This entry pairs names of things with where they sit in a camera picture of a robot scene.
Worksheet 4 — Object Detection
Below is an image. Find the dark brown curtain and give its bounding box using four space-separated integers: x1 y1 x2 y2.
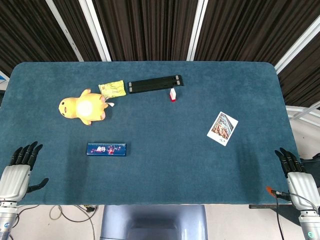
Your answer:
0 0 320 108

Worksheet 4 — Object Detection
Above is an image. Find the blue rectangular box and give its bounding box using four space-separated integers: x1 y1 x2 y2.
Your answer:
86 142 128 158

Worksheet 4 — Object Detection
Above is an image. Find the yellow green snack packet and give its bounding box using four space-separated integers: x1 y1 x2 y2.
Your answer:
98 79 127 99

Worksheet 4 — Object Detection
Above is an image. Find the beige floor cable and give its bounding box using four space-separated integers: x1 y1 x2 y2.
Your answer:
49 204 99 224

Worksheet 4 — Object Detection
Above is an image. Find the black cable with orange plug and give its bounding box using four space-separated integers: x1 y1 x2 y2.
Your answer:
265 186 292 240

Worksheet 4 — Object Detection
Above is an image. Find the dark bag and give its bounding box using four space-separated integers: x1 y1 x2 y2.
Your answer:
299 152 320 176

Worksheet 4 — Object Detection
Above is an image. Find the black flat bar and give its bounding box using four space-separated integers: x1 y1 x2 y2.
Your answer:
127 74 185 95

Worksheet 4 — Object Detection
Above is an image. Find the white bordered photo card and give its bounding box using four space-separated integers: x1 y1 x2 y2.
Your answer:
206 111 239 147

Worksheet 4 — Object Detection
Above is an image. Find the teal table cloth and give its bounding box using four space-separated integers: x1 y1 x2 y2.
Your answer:
0 61 302 207

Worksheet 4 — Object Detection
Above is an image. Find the white metal post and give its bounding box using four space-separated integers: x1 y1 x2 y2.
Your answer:
78 0 112 62
45 0 85 62
186 0 209 62
273 17 320 75

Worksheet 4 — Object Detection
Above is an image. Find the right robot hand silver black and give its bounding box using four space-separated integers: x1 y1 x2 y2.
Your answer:
274 147 318 212

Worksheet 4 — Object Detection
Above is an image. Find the black metal bar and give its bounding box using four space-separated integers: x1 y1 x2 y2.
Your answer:
248 204 293 210

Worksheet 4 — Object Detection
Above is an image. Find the white metal frame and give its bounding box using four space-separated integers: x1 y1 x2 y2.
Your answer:
285 104 320 126

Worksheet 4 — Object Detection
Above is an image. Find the black floor cable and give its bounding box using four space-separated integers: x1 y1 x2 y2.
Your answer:
9 204 40 240

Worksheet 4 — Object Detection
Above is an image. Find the yellow plush toy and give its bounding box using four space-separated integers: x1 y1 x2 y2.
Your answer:
58 88 116 126

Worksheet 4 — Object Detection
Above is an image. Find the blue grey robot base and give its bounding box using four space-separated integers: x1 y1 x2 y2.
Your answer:
99 204 208 240

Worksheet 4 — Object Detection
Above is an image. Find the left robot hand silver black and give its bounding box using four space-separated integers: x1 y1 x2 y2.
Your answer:
0 141 50 202

